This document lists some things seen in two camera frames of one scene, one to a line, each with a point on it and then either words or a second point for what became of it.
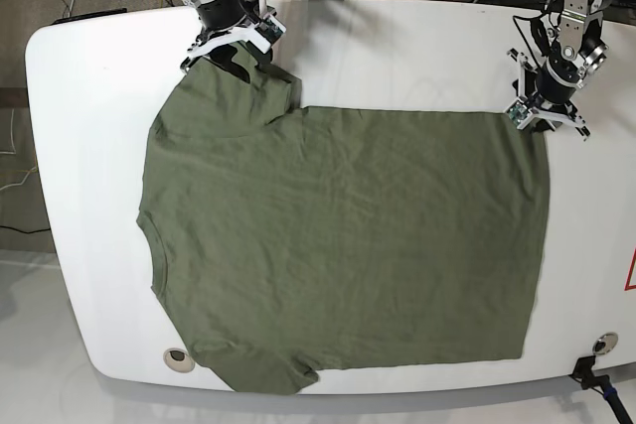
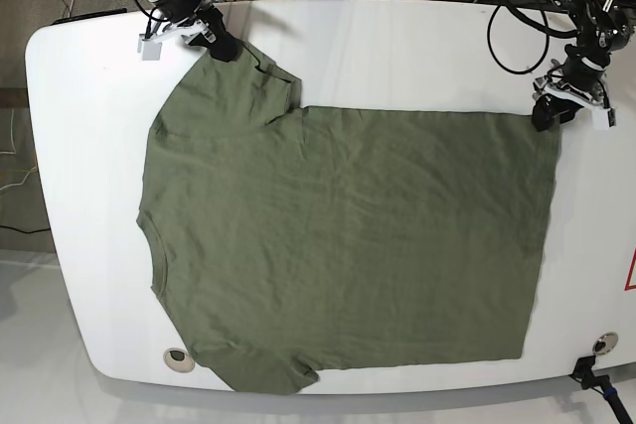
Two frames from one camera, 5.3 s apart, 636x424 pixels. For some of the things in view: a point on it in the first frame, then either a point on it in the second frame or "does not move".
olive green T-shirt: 292,238 does not move
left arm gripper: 546,97 -> 580,83
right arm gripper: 225,19 -> 161,27
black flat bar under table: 115,11 does not move
